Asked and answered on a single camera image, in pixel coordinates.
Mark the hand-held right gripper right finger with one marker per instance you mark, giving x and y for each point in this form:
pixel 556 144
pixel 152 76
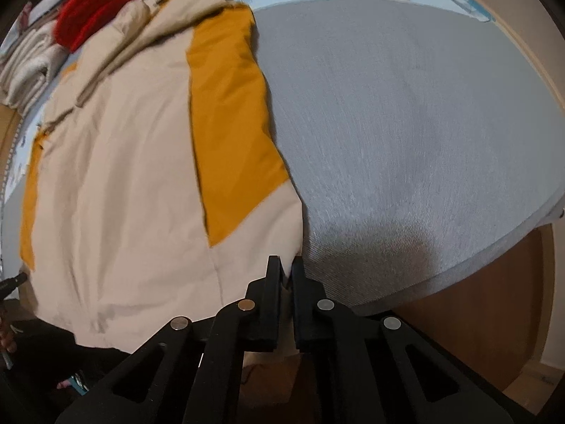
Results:
pixel 307 313

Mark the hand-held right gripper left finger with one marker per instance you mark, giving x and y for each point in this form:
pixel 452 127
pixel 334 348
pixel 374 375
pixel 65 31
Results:
pixel 269 309

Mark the wooden headboard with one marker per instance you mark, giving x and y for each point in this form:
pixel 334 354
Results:
pixel 9 141

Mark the beige and yellow hooded jacket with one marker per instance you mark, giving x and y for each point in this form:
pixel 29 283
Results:
pixel 132 185

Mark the bed with grey cover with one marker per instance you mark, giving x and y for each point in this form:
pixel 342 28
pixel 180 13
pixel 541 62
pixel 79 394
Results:
pixel 397 141

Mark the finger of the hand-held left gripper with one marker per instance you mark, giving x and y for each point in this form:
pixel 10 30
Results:
pixel 13 281

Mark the person's left hand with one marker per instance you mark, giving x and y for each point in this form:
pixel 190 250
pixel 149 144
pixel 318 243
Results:
pixel 5 329

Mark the white fluffy folded blanket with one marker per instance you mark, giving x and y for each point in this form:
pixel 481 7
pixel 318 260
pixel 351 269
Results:
pixel 26 62

